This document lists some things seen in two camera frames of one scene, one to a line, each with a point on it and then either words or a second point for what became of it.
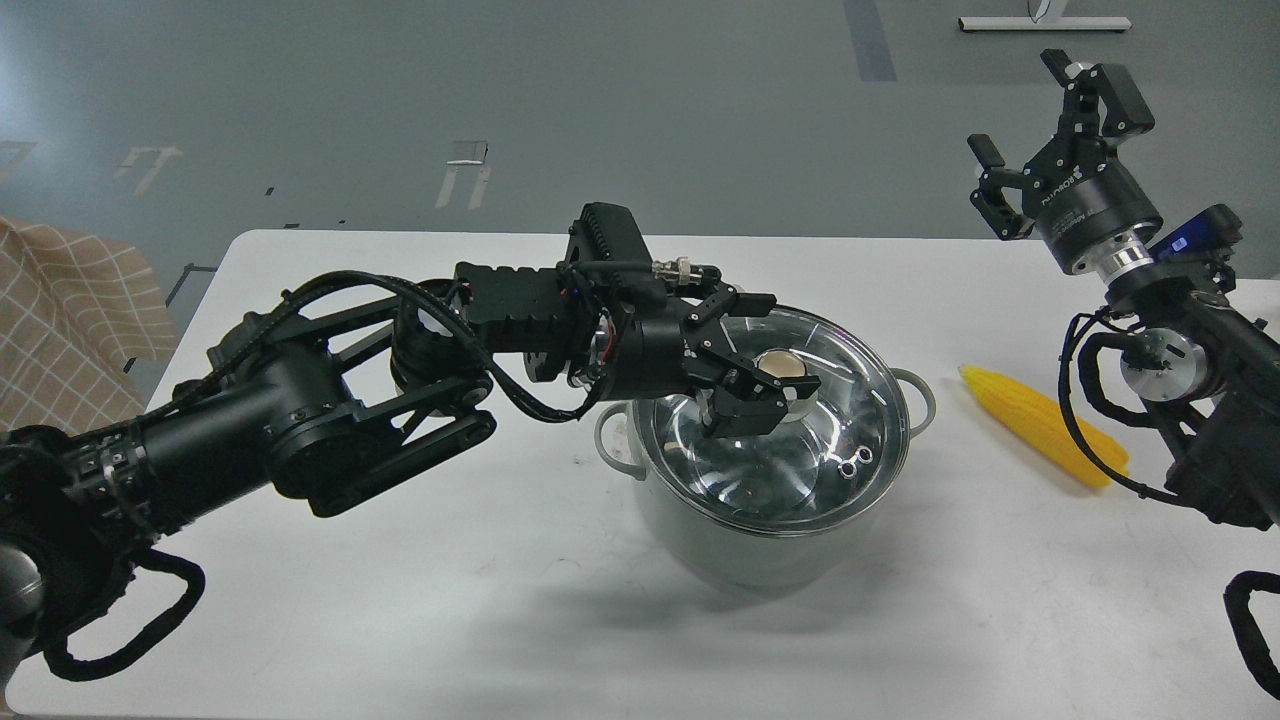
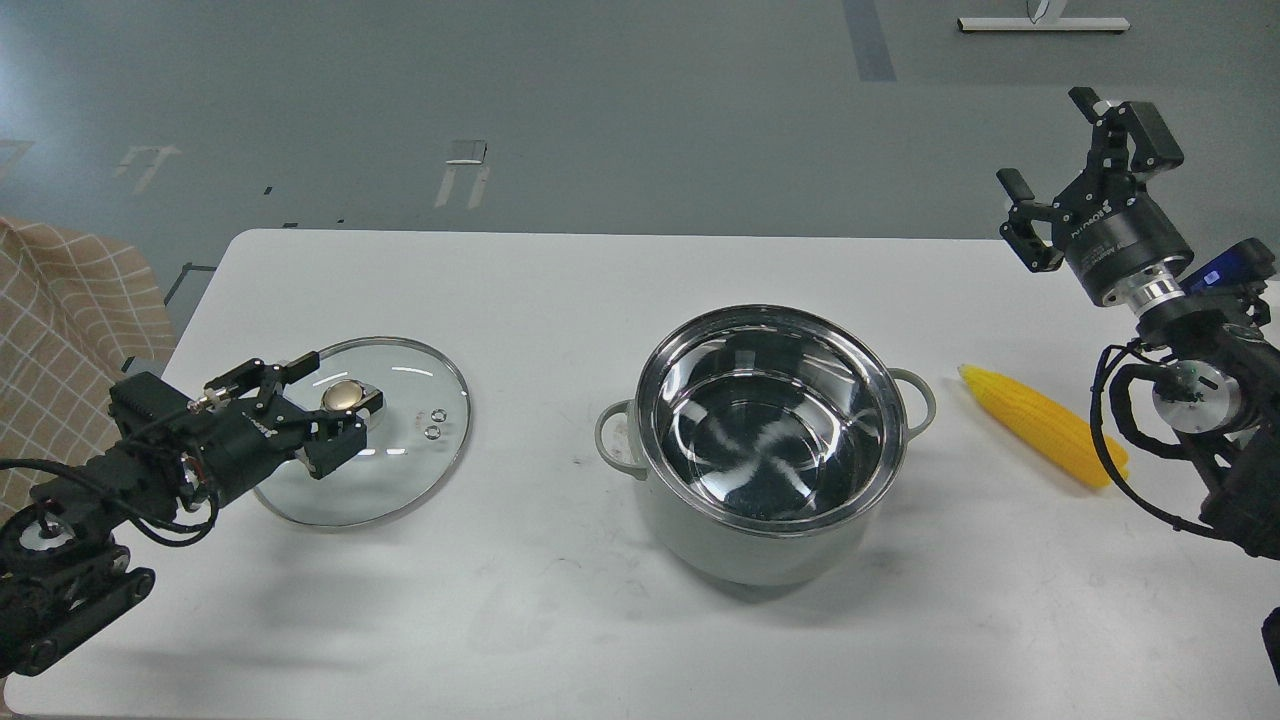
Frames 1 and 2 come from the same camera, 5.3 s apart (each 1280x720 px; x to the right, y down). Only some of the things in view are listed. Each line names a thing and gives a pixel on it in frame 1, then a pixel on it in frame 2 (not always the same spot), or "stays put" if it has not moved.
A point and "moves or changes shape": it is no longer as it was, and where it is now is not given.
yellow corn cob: [1042, 426] stays put
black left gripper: [661, 345] → [233, 446]
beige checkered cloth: [75, 313] stays put
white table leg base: [1049, 19] stays put
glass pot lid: [828, 459] moves or changes shape
